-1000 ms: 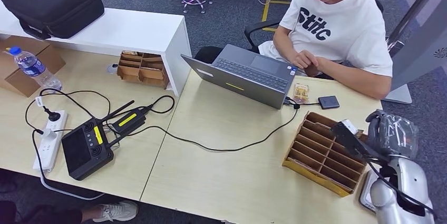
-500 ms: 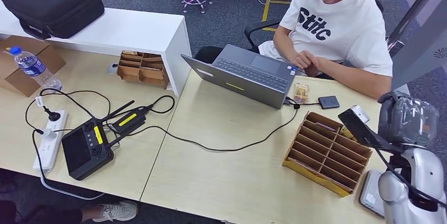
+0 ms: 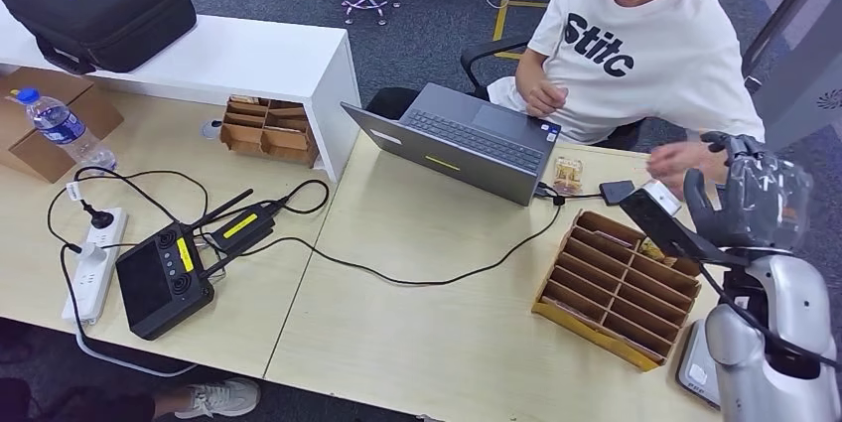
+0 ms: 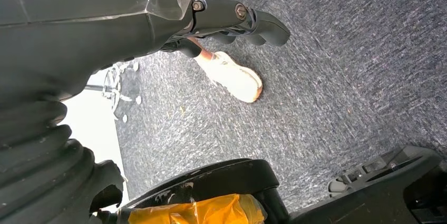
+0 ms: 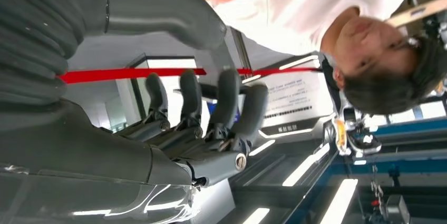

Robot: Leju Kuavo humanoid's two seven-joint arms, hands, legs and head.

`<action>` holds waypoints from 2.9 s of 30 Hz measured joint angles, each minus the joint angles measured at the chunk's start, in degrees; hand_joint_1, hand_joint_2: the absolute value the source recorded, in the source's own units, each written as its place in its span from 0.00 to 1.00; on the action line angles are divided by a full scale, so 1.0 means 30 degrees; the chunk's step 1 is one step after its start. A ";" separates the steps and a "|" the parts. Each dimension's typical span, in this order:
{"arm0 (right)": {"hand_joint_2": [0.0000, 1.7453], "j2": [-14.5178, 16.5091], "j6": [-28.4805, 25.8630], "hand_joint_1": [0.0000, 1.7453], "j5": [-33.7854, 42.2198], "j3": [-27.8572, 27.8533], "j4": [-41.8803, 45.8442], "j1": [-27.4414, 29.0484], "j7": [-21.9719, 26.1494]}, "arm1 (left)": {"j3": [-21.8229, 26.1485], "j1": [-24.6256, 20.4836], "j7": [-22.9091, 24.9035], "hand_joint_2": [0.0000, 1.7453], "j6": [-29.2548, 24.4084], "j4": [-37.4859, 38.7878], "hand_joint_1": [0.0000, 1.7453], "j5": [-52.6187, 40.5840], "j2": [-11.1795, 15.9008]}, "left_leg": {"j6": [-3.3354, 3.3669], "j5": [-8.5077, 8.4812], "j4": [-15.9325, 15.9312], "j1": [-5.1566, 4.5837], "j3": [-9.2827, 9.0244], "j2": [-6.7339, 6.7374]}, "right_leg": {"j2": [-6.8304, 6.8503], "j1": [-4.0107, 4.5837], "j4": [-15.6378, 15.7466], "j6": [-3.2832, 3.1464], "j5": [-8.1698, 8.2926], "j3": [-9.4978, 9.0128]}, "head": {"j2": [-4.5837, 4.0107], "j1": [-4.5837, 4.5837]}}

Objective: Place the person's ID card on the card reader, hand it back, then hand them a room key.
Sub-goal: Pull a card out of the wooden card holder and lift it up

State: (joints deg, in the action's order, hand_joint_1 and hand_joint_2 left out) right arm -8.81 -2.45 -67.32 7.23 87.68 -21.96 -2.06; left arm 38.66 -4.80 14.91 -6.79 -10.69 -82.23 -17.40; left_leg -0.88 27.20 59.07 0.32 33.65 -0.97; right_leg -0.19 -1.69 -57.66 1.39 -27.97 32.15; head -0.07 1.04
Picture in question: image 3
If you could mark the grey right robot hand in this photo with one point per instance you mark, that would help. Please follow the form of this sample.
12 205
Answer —
763 202

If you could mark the person's left hand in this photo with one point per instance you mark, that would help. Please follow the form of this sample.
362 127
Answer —
671 166

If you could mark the person's right hand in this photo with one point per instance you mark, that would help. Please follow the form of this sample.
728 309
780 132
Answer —
547 98

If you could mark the large wooden slotted card organizer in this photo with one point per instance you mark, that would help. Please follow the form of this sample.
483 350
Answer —
605 294

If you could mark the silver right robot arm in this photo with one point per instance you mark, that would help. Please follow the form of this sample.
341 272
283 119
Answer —
789 314

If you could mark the person's right forearm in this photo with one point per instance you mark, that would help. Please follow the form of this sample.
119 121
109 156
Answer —
526 80

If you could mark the patterned card in clear sleeve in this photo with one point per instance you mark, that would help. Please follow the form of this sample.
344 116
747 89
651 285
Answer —
568 175

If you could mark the person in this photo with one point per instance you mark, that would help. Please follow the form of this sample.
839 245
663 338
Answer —
645 57

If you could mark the white card reader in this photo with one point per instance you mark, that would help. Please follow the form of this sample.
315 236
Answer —
694 366

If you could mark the seated person's leg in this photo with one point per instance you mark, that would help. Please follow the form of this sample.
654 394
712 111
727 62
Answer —
79 406

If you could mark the small dark grey box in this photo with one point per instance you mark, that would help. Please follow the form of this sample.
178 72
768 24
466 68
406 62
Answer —
616 193

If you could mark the black office chair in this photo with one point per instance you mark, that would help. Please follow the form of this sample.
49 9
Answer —
493 47

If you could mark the yellow floor tape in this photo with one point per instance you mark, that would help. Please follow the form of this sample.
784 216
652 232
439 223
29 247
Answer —
501 24

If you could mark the grey laptop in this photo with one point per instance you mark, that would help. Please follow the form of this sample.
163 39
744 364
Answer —
447 156

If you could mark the grey kiosk stand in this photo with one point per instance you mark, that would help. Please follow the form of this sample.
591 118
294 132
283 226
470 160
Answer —
802 90

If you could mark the small wooden slotted organizer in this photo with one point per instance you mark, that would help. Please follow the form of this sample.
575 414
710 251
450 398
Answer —
268 136

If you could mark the white desk shelf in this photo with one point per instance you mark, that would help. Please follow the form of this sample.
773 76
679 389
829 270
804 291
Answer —
230 57

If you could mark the black transmitter with yellow label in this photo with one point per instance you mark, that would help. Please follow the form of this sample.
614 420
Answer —
245 228

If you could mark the black screen remote controller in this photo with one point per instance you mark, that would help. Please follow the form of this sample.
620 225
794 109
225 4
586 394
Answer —
158 281

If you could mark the white sneaker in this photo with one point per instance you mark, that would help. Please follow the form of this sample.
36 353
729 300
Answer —
220 398

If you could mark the black carrying case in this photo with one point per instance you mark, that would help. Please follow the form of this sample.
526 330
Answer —
98 18

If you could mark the clear water bottle blue cap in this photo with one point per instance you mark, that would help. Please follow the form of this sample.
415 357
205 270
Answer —
61 124

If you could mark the white power strip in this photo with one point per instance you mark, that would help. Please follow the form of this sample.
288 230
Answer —
91 281

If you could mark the brown cardboard box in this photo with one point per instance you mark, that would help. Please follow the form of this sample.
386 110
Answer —
18 139

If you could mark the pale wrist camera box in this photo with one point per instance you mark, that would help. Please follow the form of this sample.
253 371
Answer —
661 198

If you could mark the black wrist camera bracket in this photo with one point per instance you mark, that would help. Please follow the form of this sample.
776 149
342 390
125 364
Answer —
664 228

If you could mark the chrome stanchion post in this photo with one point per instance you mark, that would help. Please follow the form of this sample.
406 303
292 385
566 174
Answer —
789 2

